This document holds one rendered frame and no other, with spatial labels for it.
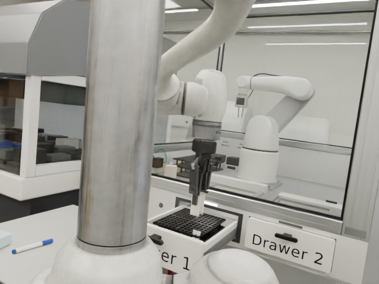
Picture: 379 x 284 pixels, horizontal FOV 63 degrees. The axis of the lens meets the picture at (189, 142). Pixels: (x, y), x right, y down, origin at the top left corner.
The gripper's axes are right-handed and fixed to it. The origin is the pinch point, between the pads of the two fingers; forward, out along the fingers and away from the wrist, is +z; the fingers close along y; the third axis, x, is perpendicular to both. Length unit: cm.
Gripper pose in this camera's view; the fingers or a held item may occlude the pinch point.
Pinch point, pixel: (197, 203)
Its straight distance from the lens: 100.0
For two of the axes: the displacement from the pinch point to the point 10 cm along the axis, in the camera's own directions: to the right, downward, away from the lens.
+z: -1.1, 9.9, 1.0
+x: -8.7, -1.4, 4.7
